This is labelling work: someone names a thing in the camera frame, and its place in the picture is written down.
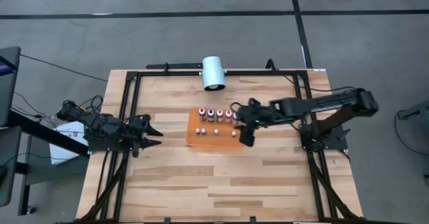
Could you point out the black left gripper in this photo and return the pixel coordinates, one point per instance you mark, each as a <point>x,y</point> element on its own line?
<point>137,130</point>

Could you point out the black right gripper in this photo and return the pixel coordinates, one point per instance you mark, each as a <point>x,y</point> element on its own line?
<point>251,115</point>

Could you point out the orange cap food coloring bottle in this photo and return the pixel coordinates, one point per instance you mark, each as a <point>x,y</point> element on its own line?
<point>228,115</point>

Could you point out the pink cap food coloring bottle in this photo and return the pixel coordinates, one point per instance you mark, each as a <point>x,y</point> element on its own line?
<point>219,114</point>

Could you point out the black cap food coloring bottle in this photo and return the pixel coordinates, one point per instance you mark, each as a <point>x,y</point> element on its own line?
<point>210,114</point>

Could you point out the red cap food coloring bottle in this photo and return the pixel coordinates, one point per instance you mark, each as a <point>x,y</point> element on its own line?
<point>201,113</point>

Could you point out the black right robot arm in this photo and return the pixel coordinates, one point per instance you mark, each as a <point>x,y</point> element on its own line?
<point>318,105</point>

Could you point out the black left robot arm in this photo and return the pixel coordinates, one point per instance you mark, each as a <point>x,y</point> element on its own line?
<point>100,125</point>

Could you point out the translucent orange tray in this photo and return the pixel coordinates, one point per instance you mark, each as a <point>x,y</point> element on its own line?
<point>207,140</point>

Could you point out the white cylindrical lamp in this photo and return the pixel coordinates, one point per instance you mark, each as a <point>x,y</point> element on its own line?
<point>213,71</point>

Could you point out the black mounting bar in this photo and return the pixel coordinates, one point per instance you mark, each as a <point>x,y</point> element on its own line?
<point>174,65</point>

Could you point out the white box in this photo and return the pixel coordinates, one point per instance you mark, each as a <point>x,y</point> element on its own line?
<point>63,150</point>

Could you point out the black side desk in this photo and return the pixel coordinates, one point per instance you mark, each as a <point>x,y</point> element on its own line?
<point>40,131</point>

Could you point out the black caster wheel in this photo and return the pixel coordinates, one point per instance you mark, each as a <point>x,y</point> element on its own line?
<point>31,210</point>

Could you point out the dark grey monitor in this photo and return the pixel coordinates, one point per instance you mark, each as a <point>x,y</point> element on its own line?
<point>10,90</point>

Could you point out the dark grey chair base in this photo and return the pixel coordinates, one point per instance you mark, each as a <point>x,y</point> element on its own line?
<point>417,111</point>

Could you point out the black aluminium table frame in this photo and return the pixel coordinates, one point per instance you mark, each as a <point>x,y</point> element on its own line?
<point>174,73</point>

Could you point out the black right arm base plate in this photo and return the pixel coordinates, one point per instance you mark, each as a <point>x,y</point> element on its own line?
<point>335,138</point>

